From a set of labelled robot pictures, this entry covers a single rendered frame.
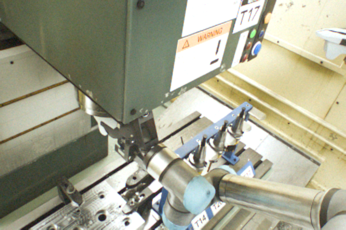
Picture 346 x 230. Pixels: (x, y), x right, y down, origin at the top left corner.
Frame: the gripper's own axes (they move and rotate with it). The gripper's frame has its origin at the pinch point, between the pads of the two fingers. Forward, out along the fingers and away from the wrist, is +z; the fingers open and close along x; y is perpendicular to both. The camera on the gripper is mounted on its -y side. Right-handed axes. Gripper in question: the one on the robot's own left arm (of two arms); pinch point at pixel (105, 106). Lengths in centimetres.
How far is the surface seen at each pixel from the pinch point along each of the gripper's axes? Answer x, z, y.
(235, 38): 18.0, -20.4, -25.3
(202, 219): 25, -29, 50
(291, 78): 100, -16, 22
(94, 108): -6.8, -4.9, -6.5
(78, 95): -8.0, -0.1, -7.3
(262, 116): 62, -22, 22
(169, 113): 77, 35, 72
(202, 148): 22.6, -19.7, 15.4
